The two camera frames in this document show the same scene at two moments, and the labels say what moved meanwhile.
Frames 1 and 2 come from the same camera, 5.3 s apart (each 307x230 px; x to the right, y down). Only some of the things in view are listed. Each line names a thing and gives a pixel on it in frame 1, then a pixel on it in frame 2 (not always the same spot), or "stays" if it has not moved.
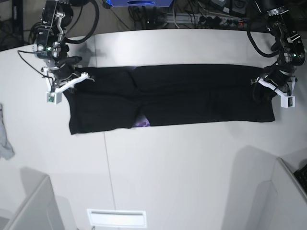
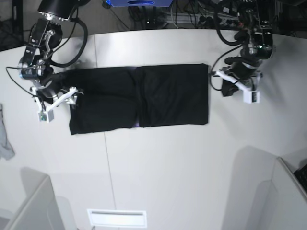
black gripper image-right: (278, 74) -> (242, 68)
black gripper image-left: (66, 68) -> (52, 84)
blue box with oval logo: (140, 3) stays
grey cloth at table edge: (6, 151) stays
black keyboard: (301, 175) stays
